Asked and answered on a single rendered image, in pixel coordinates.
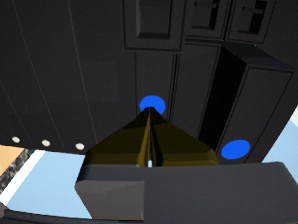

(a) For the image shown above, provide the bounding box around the black server rack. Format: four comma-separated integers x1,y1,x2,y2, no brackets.
0,0,298,165

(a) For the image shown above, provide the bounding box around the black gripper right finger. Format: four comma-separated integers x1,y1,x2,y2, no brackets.
150,107,219,167

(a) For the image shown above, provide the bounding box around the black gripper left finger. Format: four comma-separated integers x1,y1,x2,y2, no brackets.
80,107,150,169

